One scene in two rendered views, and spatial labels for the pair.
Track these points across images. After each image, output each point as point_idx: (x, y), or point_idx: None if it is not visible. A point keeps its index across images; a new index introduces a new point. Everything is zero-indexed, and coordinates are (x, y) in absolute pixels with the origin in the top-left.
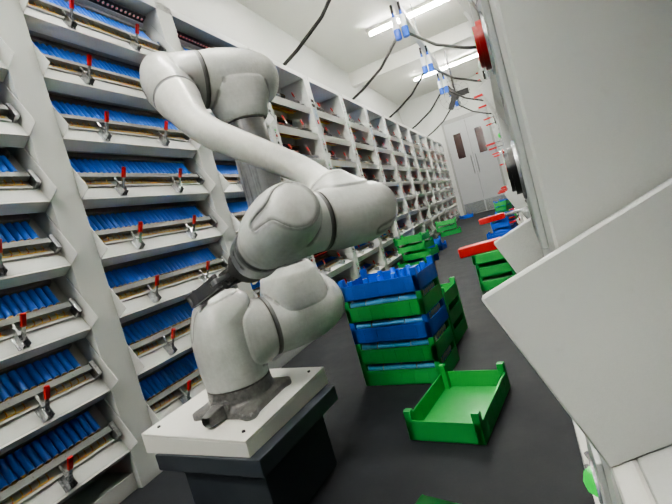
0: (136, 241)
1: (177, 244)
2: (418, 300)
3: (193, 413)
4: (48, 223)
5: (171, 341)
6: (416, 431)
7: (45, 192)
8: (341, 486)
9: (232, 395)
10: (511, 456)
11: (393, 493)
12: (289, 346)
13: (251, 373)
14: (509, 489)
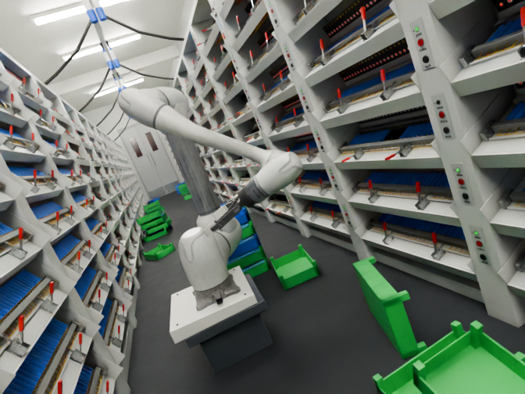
0: (55, 228)
1: (69, 229)
2: (251, 226)
3: (197, 307)
4: (12, 218)
5: (96, 301)
6: (287, 284)
7: (8, 192)
8: (274, 318)
9: (223, 284)
10: (334, 271)
11: (303, 305)
12: (230, 254)
13: (226, 270)
14: (345, 278)
